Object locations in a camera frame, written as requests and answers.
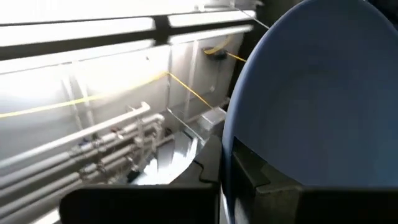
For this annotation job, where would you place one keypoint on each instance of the grey metal pipe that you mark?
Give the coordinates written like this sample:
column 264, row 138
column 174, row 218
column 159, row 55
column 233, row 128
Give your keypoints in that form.
column 46, row 186
column 46, row 165

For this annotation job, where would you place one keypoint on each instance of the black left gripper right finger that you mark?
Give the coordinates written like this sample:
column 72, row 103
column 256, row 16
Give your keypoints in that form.
column 311, row 208

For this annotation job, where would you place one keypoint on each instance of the slate blue plate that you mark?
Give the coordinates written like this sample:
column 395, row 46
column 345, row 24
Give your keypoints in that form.
column 311, row 93

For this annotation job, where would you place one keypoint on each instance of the shiny metal duct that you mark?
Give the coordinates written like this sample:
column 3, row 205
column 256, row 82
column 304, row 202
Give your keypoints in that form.
column 174, row 158

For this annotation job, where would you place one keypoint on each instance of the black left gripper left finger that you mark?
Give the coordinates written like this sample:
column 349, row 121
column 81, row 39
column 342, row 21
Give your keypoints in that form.
column 140, row 205

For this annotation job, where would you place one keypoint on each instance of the white pipe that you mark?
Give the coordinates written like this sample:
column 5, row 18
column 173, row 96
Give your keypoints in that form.
column 93, row 129

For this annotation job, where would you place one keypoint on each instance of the black beam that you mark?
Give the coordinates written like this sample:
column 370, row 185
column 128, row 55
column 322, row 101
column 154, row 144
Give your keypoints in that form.
column 93, row 43

